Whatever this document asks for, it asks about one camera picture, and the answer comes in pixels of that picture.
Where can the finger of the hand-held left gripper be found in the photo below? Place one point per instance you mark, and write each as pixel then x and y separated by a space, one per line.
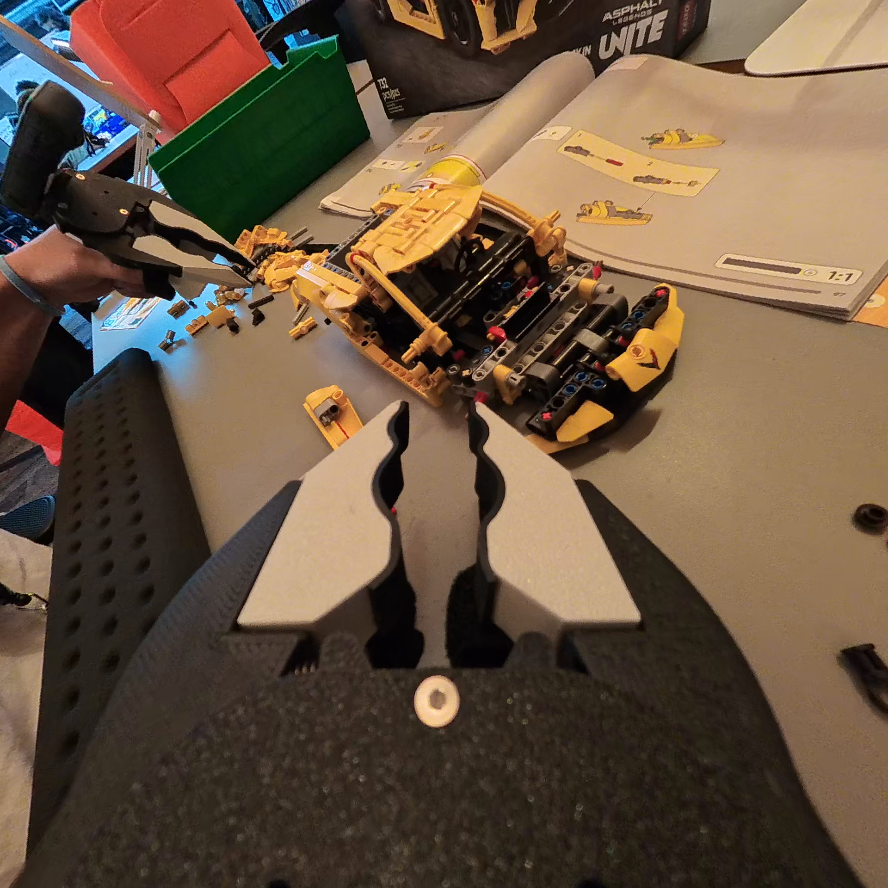
pixel 187 267
pixel 187 232

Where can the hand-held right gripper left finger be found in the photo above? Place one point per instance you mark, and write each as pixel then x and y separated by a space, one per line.
pixel 326 548

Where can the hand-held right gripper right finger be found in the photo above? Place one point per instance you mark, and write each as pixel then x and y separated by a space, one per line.
pixel 548 548

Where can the yellow brick pieces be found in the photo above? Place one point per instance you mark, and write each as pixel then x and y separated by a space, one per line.
pixel 270 260

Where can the yellow brick car model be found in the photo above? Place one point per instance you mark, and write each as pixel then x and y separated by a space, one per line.
pixel 430 277

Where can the grey desk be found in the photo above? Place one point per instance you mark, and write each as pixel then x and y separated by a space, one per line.
pixel 728 451

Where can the person's left hand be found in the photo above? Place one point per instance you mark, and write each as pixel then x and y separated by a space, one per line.
pixel 76 270

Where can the yellow sticker sheet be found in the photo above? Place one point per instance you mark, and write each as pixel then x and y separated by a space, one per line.
pixel 125 313

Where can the green plastic bin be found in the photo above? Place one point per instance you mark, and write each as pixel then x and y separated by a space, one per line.
pixel 277 139

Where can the yellow panel brick piece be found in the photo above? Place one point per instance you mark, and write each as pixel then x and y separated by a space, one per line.
pixel 333 416

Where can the wooden document stand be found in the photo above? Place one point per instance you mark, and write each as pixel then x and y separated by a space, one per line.
pixel 818 35
pixel 83 76

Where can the orange bag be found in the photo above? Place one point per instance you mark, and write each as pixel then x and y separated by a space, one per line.
pixel 173 55

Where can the red fabric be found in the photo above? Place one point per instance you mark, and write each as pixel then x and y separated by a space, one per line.
pixel 28 437

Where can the black round bush piece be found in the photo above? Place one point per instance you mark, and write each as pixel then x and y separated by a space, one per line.
pixel 871 517

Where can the person's white shirt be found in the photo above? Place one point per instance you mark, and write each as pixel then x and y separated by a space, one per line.
pixel 17 694

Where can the open instruction booklet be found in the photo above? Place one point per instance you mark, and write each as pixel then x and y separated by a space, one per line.
pixel 694 208

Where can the toy car set box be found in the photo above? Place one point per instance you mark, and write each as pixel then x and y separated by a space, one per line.
pixel 555 41

